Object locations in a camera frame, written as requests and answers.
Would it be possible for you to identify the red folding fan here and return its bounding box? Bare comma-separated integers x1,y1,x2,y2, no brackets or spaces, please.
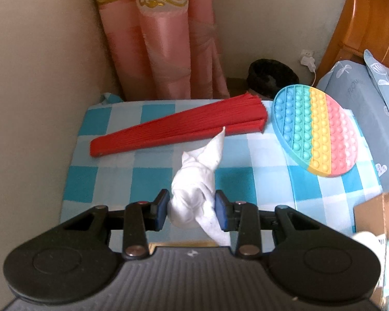
89,92,269,159

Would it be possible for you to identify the white wall charger with cable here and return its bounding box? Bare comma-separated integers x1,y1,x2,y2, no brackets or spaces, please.
300,50,318,86

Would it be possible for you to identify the black furry hat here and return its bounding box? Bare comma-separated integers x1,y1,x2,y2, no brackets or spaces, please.
248,59,300,99

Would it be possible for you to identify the clear jar with white lid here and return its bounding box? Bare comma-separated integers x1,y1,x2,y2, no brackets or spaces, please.
349,231,389,299

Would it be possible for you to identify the cardboard box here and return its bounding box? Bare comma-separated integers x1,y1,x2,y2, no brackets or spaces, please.
353,190,389,311

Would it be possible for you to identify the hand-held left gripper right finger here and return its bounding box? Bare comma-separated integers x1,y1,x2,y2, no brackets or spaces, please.
214,189,315,260

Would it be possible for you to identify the blue checked tablecloth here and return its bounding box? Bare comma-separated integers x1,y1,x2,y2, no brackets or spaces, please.
60,92,385,253

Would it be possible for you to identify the pink curtain with gold band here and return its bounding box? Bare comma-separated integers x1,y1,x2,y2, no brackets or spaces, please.
90,0,231,102

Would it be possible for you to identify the wooden bed headboard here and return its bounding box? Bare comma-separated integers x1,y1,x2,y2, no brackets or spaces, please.
314,0,389,78

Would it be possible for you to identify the blue-grey flower pillow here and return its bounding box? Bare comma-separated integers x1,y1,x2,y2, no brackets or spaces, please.
363,49,389,130

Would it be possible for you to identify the rainbow pop bubble toy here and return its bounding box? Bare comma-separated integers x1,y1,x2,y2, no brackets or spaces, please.
271,85,359,178

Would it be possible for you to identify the white tissue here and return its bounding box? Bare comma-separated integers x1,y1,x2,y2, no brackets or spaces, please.
167,126,232,246

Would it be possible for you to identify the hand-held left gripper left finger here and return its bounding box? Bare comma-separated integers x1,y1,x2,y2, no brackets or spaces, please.
63,188,171,260

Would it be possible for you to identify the gold tissue pack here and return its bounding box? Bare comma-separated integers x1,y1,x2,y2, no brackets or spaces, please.
148,240,219,255

